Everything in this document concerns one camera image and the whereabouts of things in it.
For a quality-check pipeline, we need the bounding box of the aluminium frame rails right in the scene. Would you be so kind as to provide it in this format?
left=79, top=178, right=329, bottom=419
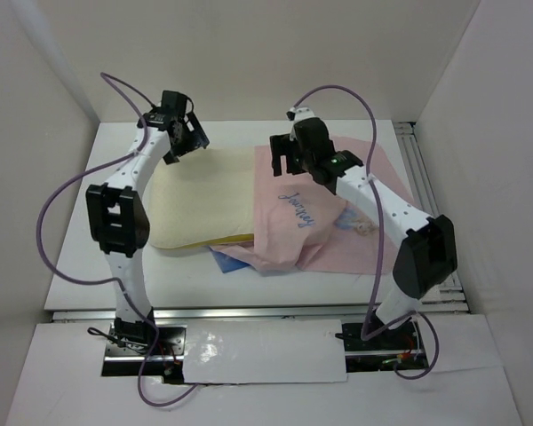
left=393, top=122, right=470, bottom=314

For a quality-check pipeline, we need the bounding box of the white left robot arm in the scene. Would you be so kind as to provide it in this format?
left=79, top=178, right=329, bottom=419
left=85, top=91, right=209, bottom=354

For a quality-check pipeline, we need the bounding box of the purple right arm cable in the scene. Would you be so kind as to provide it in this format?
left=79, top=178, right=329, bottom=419
left=292, top=84, right=440, bottom=378

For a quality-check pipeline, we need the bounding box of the cream quilted pillow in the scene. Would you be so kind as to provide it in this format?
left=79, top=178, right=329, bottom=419
left=147, top=147, right=255, bottom=249

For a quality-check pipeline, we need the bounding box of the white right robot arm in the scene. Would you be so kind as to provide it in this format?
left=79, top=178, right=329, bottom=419
left=270, top=107, right=457, bottom=348

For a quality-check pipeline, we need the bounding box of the white cover sheet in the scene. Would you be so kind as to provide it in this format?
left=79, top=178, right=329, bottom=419
left=182, top=319, right=347, bottom=384

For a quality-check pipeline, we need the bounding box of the pink printed pillowcase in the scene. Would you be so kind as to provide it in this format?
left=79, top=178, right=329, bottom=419
left=207, top=135, right=427, bottom=278

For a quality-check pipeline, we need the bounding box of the aluminium front rail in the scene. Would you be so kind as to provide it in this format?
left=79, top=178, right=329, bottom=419
left=52, top=305, right=429, bottom=385

